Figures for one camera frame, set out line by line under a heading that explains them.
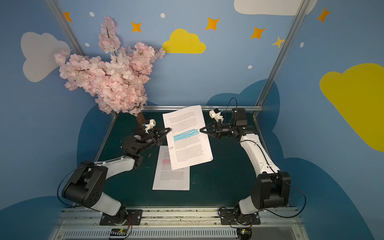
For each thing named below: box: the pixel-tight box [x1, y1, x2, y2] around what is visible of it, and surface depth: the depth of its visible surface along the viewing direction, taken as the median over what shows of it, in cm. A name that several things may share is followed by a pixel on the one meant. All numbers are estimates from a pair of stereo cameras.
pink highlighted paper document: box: [152, 145, 190, 191], surface depth 90 cm
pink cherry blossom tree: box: [54, 16, 166, 128], surface depth 67 cm
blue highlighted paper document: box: [162, 105, 214, 170], surface depth 73 cm
